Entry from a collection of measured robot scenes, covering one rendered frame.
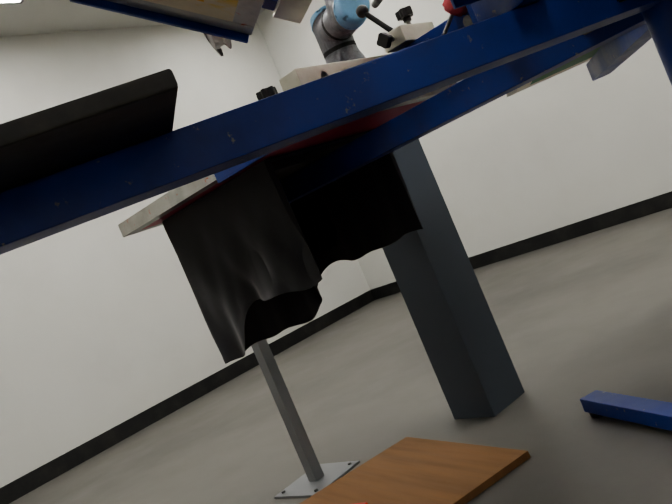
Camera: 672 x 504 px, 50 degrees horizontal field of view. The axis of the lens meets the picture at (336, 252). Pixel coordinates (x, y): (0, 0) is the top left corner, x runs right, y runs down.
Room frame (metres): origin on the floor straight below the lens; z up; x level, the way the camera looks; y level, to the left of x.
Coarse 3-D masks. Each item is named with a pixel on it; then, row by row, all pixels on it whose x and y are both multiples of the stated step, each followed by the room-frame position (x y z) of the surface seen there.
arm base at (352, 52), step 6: (348, 42) 2.34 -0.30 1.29; (354, 42) 2.36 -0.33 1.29; (336, 48) 2.33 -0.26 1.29; (342, 48) 2.33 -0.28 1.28; (348, 48) 2.34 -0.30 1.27; (354, 48) 2.35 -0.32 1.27; (324, 54) 2.37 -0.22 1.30; (330, 54) 2.35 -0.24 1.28; (336, 54) 2.34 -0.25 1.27; (342, 54) 2.33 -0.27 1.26; (348, 54) 2.33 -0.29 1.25; (354, 54) 2.33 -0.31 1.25; (360, 54) 2.35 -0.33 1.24; (330, 60) 2.35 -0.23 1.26; (336, 60) 2.33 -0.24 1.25; (342, 60) 2.33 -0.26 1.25
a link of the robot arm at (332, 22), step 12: (324, 0) 2.26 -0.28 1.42; (336, 0) 2.19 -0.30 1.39; (348, 0) 2.20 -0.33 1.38; (360, 0) 2.21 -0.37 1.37; (324, 12) 2.30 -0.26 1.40; (336, 12) 2.20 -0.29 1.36; (348, 12) 2.19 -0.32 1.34; (324, 24) 2.30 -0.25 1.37; (336, 24) 2.24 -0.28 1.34; (348, 24) 2.22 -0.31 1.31; (360, 24) 2.24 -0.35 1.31; (336, 36) 2.30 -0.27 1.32; (348, 36) 2.31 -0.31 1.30
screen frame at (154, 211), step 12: (420, 96) 1.70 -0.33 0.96; (432, 96) 1.76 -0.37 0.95; (204, 180) 1.66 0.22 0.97; (216, 180) 1.64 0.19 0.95; (168, 192) 1.76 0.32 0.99; (180, 192) 1.73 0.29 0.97; (192, 192) 1.70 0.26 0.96; (156, 204) 1.81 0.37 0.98; (168, 204) 1.78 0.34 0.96; (180, 204) 1.78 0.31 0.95; (132, 216) 1.90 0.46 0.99; (144, 216) 1.86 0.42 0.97; (156, 216) 1.83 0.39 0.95; (120, 228) 1.96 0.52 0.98; (132, 228) 1.92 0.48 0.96
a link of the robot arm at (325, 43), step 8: (320, 8) 2.33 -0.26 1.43; (312, 16) 2.35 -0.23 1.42; (320, 16) 2.34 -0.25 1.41; (312, 24) 2.36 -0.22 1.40; (320, 24) 2.32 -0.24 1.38; (320, 32) 2.34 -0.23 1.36; (320, 40) 2.36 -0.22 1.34; (328, 40) 2.34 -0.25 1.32; (336, 40) 2.33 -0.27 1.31; (344, 40) 2.34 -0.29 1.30; (320, 48) 2.39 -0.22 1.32; (328, 48) 2.35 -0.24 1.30
